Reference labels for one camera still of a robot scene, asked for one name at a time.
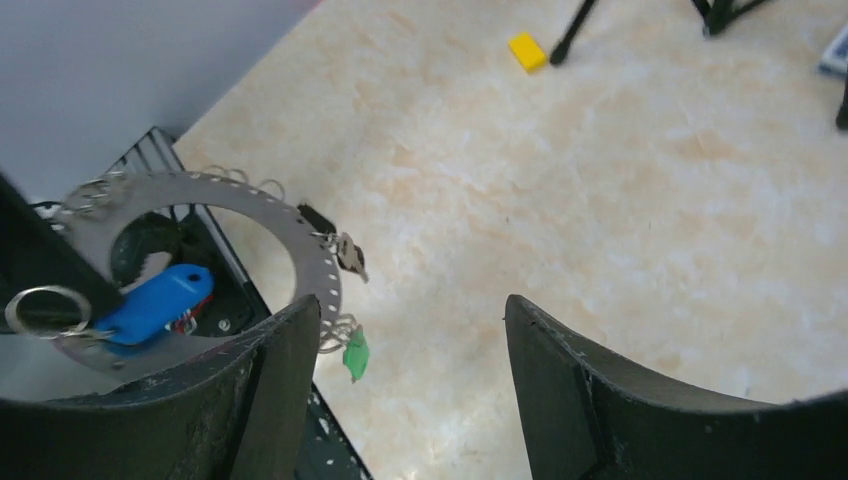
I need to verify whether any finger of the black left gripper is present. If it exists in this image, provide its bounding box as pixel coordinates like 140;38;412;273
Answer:
1;177;124;316

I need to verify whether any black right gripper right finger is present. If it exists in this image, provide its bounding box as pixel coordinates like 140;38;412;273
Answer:
504;294;847;479

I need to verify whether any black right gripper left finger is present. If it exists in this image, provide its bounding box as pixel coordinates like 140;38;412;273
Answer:
1;296;321;479

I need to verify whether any blue plastic key tag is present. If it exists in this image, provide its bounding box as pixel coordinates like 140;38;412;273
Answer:
93;264;214;346

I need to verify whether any green plastic key tag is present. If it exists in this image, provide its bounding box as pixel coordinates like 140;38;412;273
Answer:
342;326;370;383

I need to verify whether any black plastic key tag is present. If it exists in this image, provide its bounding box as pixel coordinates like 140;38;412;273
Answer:
297;203;337;235

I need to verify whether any yellow lego brick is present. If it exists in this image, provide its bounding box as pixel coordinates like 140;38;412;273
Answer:
508;32;548;73

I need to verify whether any black tripod stand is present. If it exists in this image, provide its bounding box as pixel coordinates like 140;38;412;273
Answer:
540;1;847;156

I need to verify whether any blue playing card box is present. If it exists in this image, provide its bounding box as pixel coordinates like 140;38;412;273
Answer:
818;25;848;77

